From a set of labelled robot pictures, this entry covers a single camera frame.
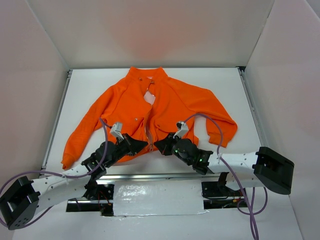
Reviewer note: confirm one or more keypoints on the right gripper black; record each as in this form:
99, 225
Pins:
169, 145

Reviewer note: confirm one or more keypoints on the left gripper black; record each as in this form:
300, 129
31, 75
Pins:
128, 144

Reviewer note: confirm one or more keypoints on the orange zip jacket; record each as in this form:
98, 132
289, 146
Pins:
149, 104

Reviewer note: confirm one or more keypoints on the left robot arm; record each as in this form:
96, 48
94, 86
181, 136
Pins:
27, 197

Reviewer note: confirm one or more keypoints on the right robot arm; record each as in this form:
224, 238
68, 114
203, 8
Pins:
264, 168

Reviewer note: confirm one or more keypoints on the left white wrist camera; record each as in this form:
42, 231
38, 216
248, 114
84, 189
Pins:
116, 130

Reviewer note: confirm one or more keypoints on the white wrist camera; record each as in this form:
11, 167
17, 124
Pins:
116, 130
182, 129

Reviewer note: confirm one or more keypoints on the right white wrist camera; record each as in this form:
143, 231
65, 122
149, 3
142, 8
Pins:
182, 129

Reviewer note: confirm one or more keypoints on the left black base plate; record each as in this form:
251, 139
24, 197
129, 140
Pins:
99, 200

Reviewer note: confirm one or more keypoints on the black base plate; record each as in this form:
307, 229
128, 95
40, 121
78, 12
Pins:
216, 196
99, 200

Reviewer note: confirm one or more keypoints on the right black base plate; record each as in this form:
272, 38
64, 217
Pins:
216, 196

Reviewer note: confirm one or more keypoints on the aluminium table frame rail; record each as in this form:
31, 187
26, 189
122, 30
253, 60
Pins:
84, 86

